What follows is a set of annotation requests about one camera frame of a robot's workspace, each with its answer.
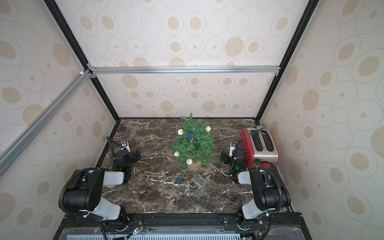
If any small green christmas tree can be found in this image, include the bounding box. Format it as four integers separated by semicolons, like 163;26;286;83
172;113;217;171

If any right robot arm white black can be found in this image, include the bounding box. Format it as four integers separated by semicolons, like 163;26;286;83
220;150;291;223

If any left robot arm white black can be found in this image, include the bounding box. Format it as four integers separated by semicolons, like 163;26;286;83
58;149;141;224

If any clear plastic battery box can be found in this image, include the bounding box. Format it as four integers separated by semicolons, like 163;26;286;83
192;174;208;190

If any red silver toaster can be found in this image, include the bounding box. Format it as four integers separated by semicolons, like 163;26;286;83
238;126;280;169

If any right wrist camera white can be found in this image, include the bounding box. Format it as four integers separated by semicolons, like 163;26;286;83
229;141;238;157

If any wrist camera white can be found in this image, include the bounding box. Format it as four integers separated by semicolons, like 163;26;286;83
120;140;131;153
229;141;238;157

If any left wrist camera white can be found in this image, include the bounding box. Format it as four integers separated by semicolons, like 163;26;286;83
120;140;131;153

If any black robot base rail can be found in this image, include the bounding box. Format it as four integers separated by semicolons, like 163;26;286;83
54;213;312;240

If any horizontal aluminium frame bar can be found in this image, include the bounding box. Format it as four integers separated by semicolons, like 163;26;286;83
91;66;280;74

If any left diagonal aluminium frame bar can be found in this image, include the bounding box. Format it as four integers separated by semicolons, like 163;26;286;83
1;70;91;175

